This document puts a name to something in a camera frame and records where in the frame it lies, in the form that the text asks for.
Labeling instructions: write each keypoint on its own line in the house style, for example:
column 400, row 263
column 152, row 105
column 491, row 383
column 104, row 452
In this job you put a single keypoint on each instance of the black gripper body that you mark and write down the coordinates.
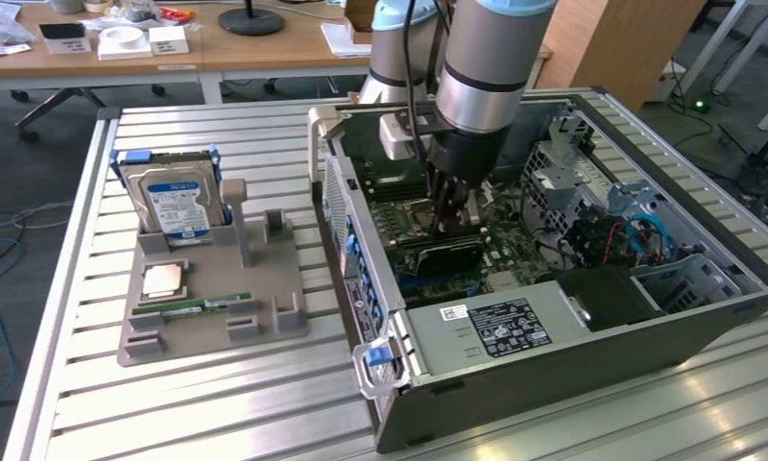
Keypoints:
column 467, row 153

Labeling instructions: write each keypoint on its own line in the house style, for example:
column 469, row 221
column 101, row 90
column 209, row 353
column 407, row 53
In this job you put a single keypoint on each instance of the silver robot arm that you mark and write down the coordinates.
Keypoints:
column 487, row 57

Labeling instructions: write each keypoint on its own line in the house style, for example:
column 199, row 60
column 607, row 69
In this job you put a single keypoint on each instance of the CPU socket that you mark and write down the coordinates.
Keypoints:
column 419, row 218

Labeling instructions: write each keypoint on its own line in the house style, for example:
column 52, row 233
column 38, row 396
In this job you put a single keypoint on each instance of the green motherboard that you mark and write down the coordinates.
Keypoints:
column 512, row 249

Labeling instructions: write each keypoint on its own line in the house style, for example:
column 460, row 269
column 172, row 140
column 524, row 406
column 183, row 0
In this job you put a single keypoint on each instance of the metal disk bay cage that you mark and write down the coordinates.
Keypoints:
column 563, row 192

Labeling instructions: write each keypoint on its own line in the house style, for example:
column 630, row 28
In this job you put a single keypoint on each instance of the silver chipset heatsink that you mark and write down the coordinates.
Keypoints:
column 505, row 281

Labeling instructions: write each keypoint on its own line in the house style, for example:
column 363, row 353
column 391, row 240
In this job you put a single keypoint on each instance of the blue expansion slot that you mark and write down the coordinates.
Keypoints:
column 407, row 281

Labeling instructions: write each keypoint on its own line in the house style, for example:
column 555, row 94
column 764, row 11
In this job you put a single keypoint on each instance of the black plastic fan shroud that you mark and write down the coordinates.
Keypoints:
column 608, row 298

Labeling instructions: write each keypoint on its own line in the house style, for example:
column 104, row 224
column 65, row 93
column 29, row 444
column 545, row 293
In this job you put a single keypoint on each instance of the grey power supply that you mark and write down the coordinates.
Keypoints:
column 448, row 346

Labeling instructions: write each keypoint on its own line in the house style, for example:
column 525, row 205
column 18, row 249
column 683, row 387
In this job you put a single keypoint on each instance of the white paper stack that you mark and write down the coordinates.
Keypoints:
column 345, row 45

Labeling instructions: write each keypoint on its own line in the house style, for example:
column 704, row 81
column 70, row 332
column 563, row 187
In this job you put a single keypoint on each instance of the wooden cabinet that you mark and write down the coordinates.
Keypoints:
column 627, row 48

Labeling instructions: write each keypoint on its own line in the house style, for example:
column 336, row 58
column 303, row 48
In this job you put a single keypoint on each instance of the blue case latch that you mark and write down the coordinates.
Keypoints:
column 379, row 358

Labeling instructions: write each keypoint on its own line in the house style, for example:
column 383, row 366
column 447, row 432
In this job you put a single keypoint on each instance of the small metal drive cage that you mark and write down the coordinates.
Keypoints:
column 684, row 283

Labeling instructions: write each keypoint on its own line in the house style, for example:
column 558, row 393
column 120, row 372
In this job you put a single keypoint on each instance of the black device green light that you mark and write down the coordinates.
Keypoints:
column 700, row 104

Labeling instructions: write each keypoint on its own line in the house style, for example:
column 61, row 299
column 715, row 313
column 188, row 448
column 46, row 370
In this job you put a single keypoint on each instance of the open dark PC case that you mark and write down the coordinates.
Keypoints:
column 551, row 384

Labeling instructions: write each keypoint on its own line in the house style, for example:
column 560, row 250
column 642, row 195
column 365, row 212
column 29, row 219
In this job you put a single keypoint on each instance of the hard disk blue caddy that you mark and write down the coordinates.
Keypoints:
column 172, row 201

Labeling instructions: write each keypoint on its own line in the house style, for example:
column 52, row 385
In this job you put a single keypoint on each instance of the black round lamp base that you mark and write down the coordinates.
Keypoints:
column 249, row 23

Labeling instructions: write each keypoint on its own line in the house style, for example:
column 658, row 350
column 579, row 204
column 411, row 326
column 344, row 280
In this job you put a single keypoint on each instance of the grey parts rack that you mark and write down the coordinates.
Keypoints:
column 217, row 331

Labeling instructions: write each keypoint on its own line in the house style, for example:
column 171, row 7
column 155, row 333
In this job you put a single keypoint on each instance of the green RAM stick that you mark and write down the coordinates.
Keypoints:
column 185, row 305

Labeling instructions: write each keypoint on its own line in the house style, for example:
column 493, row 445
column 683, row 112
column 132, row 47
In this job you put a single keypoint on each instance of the silver CPU chip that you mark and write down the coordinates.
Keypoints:
column 160, row 281

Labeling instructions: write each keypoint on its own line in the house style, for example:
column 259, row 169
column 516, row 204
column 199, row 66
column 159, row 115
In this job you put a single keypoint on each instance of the white labelled box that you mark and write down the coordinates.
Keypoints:
column 168, row 41

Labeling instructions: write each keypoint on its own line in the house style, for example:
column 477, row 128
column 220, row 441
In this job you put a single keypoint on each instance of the red orange packet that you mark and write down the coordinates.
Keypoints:
column 173, row 15

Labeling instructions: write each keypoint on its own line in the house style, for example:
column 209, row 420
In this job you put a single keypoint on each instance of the white flat box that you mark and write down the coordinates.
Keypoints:
column 124, row 54

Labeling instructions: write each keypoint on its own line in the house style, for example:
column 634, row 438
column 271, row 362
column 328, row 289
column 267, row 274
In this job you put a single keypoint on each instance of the white tape roll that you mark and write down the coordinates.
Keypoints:
column 120, row 36

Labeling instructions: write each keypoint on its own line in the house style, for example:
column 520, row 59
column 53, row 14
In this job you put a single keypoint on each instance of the black wheeled chair base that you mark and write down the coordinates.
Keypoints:
column 50, row 103

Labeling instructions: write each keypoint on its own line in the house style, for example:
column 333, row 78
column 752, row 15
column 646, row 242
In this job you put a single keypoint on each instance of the white box black top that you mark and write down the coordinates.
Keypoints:
column 64, row 37

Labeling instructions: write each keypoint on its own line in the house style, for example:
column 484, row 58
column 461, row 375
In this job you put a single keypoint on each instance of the grey cup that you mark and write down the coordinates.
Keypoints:
column 66, row 6

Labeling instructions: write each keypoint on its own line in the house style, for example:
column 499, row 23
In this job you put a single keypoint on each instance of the white label card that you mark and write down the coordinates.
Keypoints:
column 6, row 49

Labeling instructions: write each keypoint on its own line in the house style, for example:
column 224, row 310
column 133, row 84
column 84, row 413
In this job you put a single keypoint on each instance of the clear plastic bag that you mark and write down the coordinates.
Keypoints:
column 0, row 21

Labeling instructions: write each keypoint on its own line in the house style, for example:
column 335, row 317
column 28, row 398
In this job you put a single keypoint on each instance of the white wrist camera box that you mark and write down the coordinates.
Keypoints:
column 400, row 139

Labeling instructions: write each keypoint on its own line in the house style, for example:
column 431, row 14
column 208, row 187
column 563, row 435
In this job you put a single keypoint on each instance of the wooden desk white frame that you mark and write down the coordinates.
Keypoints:
column 281, row 53
column 70, row 67

